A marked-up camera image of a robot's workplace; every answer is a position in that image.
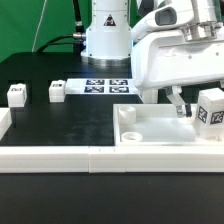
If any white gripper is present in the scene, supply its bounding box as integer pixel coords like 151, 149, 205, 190
131, 0, 224, 117

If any white square tabletop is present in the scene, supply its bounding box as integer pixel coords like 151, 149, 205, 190
113, 104, 224, 146

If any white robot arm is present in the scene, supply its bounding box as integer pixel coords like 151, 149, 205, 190
81, 0, 224, 116

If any white base tag plate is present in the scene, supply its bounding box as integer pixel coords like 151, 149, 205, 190
65, 78, 138, 95

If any white U-shaped obstacle fence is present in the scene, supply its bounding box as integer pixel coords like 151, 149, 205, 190
0, 108, 224, 173

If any black cable bundle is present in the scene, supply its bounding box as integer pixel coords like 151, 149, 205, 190
35, 0, 88, 54

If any white thin cable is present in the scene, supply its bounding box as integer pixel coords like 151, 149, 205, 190
31, 0, 48, 53

